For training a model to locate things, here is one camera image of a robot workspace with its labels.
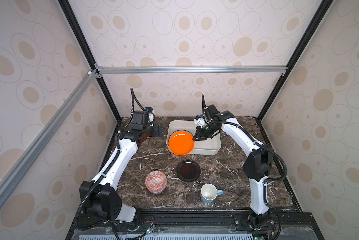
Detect orange plate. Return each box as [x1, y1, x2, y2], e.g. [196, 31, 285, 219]
[168, 130, 195, 156]

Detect black plate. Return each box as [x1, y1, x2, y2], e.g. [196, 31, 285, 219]
[176, 160, 201, 182]

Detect red patterned bowl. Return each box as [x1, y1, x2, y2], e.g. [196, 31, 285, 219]
[145, 171, 167, 194]

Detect blue mug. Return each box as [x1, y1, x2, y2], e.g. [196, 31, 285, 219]
[200, 184, 223, 204]

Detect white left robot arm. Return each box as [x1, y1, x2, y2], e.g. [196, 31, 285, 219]
[74, 124, 164, 231]

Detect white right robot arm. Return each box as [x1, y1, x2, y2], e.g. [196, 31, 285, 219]
[193, 109, 287, 230]

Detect white plastic bin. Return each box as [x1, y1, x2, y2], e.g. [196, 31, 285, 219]
[166, 120, 221, 155]

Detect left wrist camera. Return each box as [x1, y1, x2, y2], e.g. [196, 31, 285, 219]
[131, 107, 155, 131]

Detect silver aluminium rail back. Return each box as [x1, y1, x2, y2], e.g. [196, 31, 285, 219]
[97, 66, 288, 75]

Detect silver aluminium rail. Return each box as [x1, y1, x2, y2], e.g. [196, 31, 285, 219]
[97, 66, 288, 75]
[0, 69, 99, 210]

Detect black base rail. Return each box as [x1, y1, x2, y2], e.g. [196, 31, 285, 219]
[66, 210, 324, 240]

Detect black corner frame post left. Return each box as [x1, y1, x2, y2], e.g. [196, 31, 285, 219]
[57, 0, 122, 123]

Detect black corner frame post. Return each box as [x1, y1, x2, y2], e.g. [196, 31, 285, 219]
[57, 0, 122, 123]
[256, 0, 334, 123]

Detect black corner frame post right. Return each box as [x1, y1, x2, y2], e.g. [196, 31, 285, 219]
[256, 0, 334, 123]

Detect silver aluminium rail left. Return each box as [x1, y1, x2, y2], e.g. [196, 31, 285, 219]
[0, 69, 99, 210]

